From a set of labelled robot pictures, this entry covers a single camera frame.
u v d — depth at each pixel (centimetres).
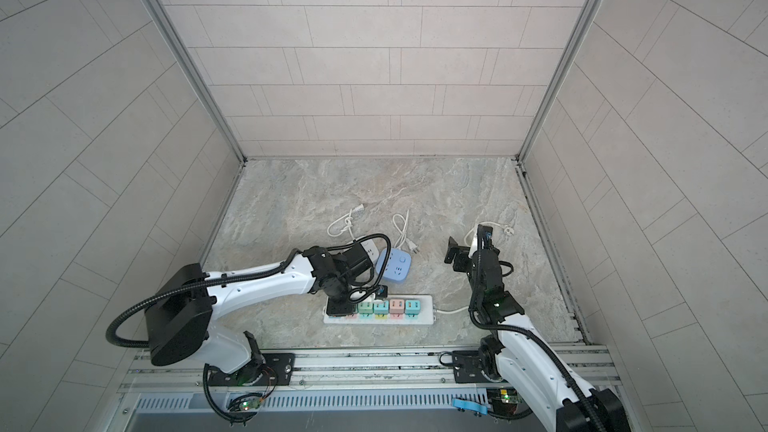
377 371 72
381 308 75
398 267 86
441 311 80
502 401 68
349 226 96
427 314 77
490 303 62
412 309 75
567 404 41
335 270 59
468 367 72
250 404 64
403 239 91
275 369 71
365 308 75
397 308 75
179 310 43
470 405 65
